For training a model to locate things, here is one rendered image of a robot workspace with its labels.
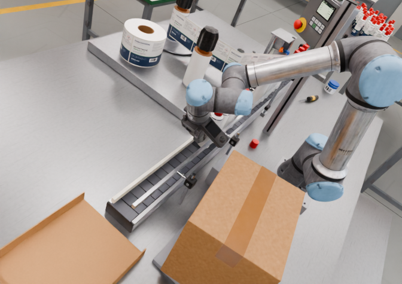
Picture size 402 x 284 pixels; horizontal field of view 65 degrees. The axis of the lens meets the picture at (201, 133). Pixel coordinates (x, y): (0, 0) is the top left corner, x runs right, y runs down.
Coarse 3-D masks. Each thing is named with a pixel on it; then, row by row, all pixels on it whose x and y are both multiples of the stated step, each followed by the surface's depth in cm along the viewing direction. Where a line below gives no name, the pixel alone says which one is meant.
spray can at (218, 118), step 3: (213, 114) 115; (216, 114) 115; (219, 114) 114; (222, 114) 115; (213, 117) 115; (216, 117) 115; (219, 117) 115; (222, 117) 116; (216, 120) 115; (219, 120) 115; (222, 120) 117; (216, 123) 116; (219, 123) 117; (219, 126) 119; (207, 138) 121; (204, 141) 123; (207, 141) 122; (198, 144) 125; (201, 144) 124; (207, 147) 125
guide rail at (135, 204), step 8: (272, 88) 162; (264, 96) 154; (256, 104) 146; (224, 128) 126; (208, 144) 116; (200, 152) 113; (176, 168) 103; (168, 176) 99; (160, 184) 96; (152, 192) 93; (136, 200) 89; (144, 200) 92
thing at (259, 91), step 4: (268, 84) 152; (256, 88) 156; (260, 88) 154; (264, 88) 154; (256, 92) 156; (260, 92) 155; (264, 92) 156; (256, 96) 157; (260, 96) 157; (256, 100) 158
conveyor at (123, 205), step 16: (288, 80) 193; (192, 144) 125; (176, 160) 116; (192, 160) 119; (160, 176) 109; (176, 176) 111; (144, 192) 102; (160, 192) 104; (128, 208) 96; (144, 208) 98
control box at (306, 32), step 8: (312, 0) 126; (320, 0) 123; (328, 0) 119; (336, 0) 118; (344, 0) 122; (312, 8) 126; (336, 8) 116; (304, 16) 130; (320, 16) 123; (352, 16) 120; (304, 24) 130; (328, 24) 119; (304, 32) 130; (312, 32) 126; (344, 32) 124; (304, 40) 130; (312, 40) 127; (312, 48) 127
